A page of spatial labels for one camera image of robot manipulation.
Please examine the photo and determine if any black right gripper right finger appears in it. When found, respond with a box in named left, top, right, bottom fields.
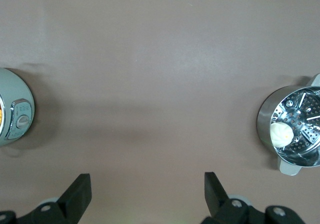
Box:
left=204, top=171, right=303, bottom=224

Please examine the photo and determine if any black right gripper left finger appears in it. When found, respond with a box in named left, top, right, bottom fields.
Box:
left=17, top=173, right=93, bottom=224

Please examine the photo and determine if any stainless steel steamer pot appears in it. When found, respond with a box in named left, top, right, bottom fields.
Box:
left=255, top=73, right=320, bottom=177

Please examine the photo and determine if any grey-green electric cooking pot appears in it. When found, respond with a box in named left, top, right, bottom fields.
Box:
left=0, top=67, right=36, bottom=148

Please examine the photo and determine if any white steamed bun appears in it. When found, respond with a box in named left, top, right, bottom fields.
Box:
left=269, top=122, right=294, bottom=148

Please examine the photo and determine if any perforated steel steamer basket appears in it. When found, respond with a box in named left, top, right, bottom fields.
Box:
left=271, top=90, right=320, bottom=155

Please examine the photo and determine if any brown table cloth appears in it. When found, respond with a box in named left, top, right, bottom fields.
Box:
left=0, top=0, right=320, bottom=224

